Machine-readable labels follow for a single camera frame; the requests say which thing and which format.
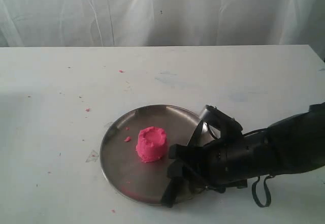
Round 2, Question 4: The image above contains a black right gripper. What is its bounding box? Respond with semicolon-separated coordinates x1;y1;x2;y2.
167;139;248;191

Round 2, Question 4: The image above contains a black knife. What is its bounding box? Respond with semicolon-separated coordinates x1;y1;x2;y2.
160;120;204;208

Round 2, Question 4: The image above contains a pink dough lump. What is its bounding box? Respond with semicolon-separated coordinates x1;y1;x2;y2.
136;126;169;163

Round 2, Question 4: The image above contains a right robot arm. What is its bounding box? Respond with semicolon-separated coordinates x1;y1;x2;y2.
167;104;324;192

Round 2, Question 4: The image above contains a round steel plate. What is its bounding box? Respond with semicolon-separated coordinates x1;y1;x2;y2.
100;105;200;205

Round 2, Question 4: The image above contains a small pink dough crumb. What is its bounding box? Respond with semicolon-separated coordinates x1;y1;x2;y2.
124;136;131;142

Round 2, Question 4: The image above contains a white backdrop curtain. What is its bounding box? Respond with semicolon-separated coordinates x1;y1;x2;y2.
1;0;324;53

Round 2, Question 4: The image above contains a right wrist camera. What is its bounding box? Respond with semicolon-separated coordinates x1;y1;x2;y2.
199;105;243;139

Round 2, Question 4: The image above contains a black strap loop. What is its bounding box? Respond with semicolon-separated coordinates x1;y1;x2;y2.
251;175;276;208

